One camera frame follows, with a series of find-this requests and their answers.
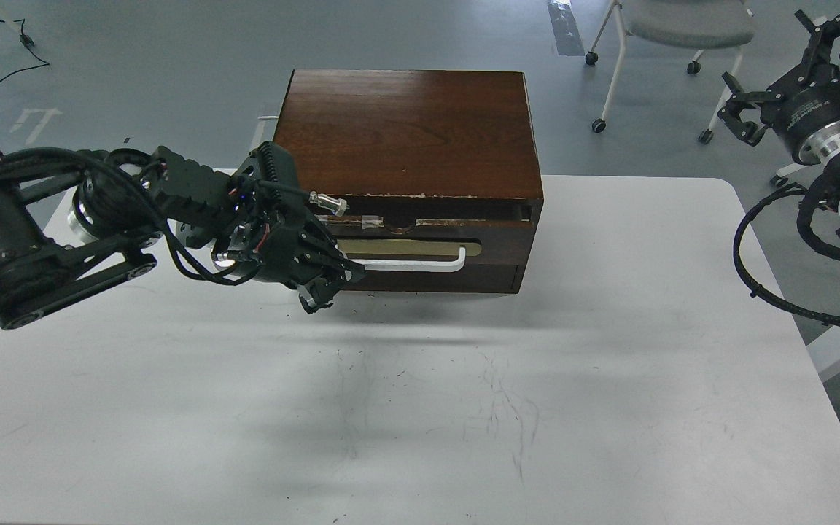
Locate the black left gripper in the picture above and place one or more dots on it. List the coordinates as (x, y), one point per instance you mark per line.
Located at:
(276, 238)

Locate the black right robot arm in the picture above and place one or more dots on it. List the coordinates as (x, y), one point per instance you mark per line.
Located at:
(817, 221)

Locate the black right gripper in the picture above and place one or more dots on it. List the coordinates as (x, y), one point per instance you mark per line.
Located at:
(793, 109)

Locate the wooden drawer with white handle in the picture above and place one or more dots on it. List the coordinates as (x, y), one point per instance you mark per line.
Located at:
(447, 245)

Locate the dark wooden cabinet box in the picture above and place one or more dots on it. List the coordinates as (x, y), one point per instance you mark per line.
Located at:
(416, 134)

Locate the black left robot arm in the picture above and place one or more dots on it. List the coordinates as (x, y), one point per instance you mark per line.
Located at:
(74, 223)

